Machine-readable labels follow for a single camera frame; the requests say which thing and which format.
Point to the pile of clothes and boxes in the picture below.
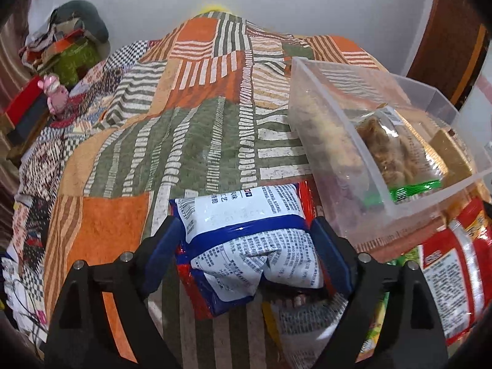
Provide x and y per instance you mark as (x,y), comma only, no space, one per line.
(63,42)

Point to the red and white snack packet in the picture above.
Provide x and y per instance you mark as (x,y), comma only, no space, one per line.
(459,261)

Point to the blue and white snack packet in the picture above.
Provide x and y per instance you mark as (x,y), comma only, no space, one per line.
(246,243)

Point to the pink plush toy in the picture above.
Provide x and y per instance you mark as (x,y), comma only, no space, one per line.
(55,94)

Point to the clear bag of brown snacks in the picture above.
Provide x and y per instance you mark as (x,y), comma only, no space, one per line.
(396,150)

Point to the clear plastic storage bin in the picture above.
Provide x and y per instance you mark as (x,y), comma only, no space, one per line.
(378,138)

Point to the yellow and white snack packet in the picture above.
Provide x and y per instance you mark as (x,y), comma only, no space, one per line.
(307,326)

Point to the patchwork striped blanket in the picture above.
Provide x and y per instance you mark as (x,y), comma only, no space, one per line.
(184,130)

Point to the green snack packet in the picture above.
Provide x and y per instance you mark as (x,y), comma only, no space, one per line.
(378,315)

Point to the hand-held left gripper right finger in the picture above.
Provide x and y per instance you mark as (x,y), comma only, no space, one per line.
(333,253)

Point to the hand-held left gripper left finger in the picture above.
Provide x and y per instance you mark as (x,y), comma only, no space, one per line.
(163,246)

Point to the red and black box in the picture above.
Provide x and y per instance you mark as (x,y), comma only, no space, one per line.
(24,112)

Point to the brown wooden door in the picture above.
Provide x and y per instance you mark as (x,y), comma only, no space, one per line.
(447,42)

